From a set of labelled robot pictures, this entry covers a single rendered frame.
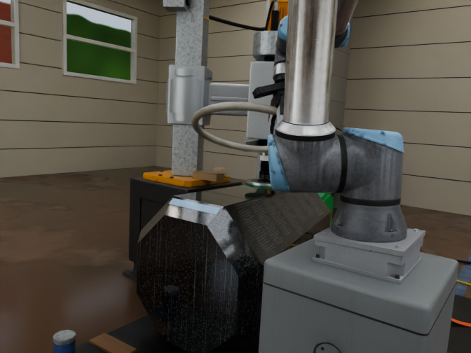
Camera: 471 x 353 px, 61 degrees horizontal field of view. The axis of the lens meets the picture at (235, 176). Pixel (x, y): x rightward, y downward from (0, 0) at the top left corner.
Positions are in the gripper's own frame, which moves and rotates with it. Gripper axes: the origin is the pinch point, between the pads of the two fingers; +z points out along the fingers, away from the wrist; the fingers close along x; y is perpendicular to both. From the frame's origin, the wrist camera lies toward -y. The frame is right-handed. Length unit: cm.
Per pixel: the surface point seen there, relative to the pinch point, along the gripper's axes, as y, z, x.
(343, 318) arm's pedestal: 3, 58, -42
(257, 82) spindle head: 16, -50, 63
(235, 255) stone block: 9, 43, 46
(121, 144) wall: -15, -200, 773
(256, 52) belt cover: 12, -65, 59
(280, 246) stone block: 35, 35, 55
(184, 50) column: -15, -96, 131
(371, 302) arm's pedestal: 5, 53, -48
